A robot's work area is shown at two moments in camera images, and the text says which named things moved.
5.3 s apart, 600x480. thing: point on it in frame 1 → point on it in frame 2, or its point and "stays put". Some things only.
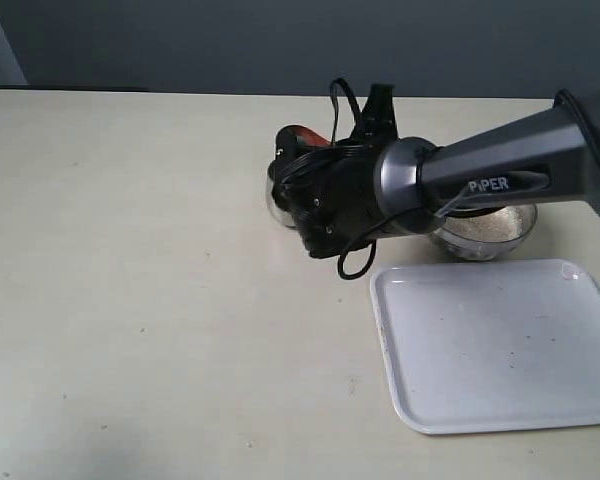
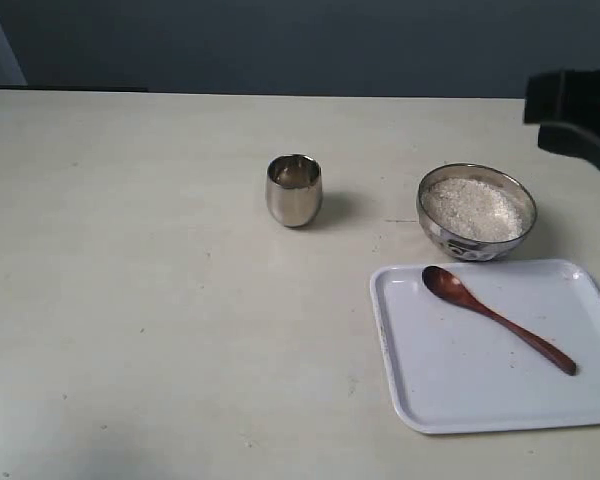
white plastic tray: (492, 345) stays put
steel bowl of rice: (485, 234) stays put
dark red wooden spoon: (311, 137) → (449, 286)
